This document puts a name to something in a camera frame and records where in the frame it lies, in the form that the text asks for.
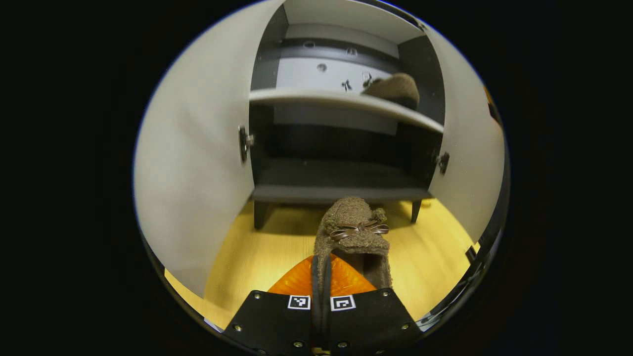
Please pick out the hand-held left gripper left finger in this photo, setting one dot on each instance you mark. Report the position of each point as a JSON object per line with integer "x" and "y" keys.
{"x": 277, "y": 321}

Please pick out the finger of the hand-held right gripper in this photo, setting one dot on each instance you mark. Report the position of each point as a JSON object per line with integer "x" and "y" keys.
{"x": 493, "y": 111}

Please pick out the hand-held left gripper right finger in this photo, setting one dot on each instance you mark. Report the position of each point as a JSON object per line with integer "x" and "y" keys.
{"x": 376, "y": 321}

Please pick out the white cabinet door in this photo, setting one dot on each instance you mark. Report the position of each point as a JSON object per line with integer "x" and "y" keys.
{"x": 198, "y": 158}
{"x": 470, "y": 158}

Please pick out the brown fuzzy shoe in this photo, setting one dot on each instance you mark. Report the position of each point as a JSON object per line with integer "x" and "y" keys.
{"x": 395, "y": 89}
{"x": 351, "y": 217}

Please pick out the white shoe cabinet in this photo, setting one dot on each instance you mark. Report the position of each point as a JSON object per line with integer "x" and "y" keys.
{"x": 336, "y": 178}

